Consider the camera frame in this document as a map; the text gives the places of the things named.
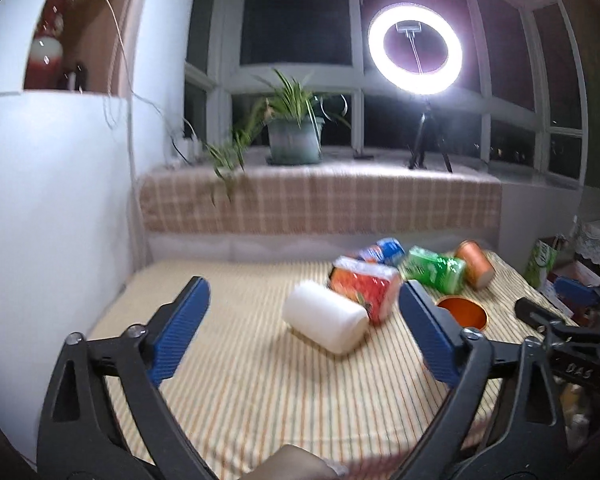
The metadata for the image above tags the white cup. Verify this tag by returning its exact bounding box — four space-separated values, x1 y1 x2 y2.
284 280 370 357

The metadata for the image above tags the blue snack can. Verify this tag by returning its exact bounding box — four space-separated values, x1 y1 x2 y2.
355 237 406 267

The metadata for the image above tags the green white carton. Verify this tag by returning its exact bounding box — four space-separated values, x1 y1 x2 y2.
524 238 559 289

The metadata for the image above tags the orange round bowl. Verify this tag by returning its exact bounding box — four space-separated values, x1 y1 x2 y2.
436 296 489 335

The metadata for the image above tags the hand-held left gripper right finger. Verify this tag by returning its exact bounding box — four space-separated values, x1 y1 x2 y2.
390 280 568 480

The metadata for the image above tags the striped tablecloth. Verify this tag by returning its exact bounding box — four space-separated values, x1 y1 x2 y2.
87 250 578 480

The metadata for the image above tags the potted spider plant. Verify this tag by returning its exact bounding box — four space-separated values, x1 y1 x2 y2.
182 67 354 207

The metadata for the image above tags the black tripod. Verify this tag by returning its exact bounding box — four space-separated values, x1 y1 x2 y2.
407 96 454 174

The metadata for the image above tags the orange cylindrical can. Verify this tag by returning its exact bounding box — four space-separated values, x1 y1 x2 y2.
453 240 496 289

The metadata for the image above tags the plaid cloth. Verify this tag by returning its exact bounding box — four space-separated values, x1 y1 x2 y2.
139 162 504 236

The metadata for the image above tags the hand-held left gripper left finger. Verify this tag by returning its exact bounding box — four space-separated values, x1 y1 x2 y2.
36 276 219 480

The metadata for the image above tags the ring light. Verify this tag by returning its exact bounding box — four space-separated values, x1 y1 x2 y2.
367 4 464 97

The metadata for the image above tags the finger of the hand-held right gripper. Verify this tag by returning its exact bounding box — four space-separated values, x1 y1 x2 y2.
553 276 600 311
514 298 600 350

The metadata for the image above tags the white cable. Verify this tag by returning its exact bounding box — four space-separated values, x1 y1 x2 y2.
91 0 201 167

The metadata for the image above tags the tan cloth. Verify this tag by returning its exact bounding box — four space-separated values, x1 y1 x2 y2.
247 444 351 480

